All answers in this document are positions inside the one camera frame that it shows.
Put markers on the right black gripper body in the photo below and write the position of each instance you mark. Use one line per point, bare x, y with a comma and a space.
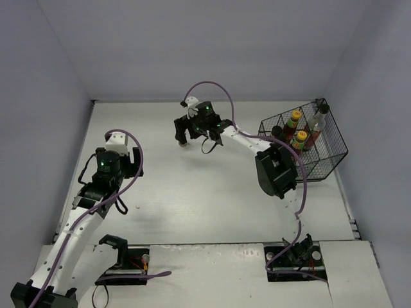
185, 124

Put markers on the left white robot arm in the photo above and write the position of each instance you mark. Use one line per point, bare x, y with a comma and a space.
62, 279

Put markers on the black wire basket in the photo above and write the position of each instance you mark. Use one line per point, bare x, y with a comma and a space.
326, 152

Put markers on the tall clear red-label bottle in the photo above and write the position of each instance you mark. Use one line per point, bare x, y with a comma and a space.
315, 126

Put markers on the sauce bottle yellow cap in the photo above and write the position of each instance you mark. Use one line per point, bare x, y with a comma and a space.
290, 126
298, 141

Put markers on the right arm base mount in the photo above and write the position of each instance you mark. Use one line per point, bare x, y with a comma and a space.
301, 263

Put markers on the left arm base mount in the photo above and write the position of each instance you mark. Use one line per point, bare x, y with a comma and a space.
131, 260

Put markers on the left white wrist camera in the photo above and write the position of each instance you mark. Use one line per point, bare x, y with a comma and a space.
117, 142

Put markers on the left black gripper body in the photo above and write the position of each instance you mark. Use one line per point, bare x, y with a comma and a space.
136, 161

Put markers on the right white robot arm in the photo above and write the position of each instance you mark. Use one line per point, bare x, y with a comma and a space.
276, 171

